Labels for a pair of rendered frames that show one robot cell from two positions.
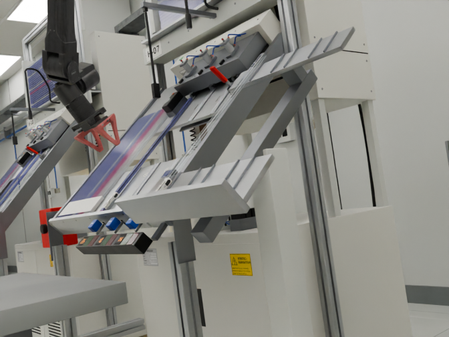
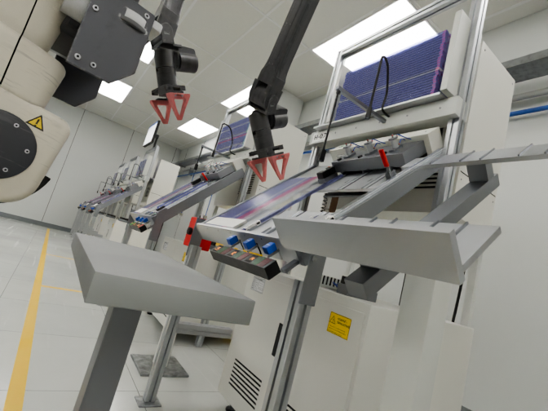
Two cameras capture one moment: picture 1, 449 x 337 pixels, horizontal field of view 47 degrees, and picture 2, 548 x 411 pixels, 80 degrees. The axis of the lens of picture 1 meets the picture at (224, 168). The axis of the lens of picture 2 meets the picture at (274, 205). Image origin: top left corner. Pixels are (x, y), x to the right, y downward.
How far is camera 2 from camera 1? 0.43 m
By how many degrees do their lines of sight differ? 9
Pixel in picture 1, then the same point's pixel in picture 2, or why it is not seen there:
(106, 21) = not seen: hidden behind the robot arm
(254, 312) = (335, 373)
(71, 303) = (192, 300)
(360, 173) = not seen: hidden behind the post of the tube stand
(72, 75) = (270, 107)
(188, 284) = (298, 326)
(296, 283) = (426, 382)
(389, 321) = not seen: outside the picture
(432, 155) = (492, 299)
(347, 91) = (472, 218)
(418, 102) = (493, 254)
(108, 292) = (234, 305)
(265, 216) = (417, 296)
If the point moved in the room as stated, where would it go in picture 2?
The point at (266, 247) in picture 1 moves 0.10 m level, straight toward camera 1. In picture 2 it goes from (406, 328) to (422, 338)
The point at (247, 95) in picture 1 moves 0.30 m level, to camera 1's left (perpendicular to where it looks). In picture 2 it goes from (401, 184) to (308, 162)
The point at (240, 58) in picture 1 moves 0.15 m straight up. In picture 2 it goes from (404, 153) to (412, 112)
